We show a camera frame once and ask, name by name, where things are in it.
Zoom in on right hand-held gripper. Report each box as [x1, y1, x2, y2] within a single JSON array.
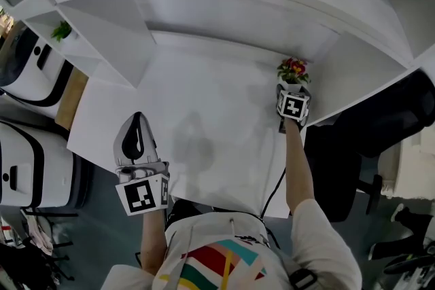
[[275, 83, 312, 134]]

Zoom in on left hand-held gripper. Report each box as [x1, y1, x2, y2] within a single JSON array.
[[113, 111, 171, 217]]

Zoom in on red flowers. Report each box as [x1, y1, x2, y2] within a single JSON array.
[[276, 56, 312, 93]]

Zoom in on person's right forearm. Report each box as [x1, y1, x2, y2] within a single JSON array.
[[283, 117, 315, 215]]

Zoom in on person's left forearm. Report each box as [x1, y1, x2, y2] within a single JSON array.
[[139, 209, 169, 278]]

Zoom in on wooden board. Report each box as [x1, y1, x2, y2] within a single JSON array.
[[54, 67, 90, 132]]

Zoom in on white table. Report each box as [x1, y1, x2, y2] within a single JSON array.
[[66, 31, 341, 219]]

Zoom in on black office chair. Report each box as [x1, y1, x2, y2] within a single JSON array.
[[303, 67, 435, 223]]

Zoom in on white and black machine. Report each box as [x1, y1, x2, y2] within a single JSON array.
[[0, 26, 75, 109], [0, 119, 92, 210]]

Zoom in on white shelf unit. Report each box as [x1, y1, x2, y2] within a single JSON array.
[[0, 0, 435, 128]]

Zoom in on small green plant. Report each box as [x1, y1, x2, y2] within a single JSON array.
[[50, 20, 74, 43]]

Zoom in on person's white printed shirt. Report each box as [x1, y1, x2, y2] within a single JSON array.
[[101, 198, 363, 290]]

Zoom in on black rack with clothes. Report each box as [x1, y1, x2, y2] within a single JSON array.
[[0, 206, 76, 290]]

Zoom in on black cable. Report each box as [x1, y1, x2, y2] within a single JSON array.
[[259, 167, 287, 219]]

